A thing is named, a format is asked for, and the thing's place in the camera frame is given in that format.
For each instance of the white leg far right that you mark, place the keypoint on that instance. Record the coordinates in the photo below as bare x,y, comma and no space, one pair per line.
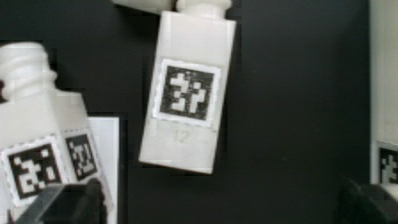
384,90

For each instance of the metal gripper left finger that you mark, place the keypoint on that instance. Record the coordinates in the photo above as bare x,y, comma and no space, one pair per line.
69,204

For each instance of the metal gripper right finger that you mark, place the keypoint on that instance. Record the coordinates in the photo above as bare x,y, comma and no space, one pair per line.
366,203

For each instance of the white leg centre back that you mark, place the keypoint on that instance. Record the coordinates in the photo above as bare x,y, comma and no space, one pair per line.
48,152

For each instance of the white leg with tag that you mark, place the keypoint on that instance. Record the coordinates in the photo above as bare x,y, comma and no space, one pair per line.
189,83

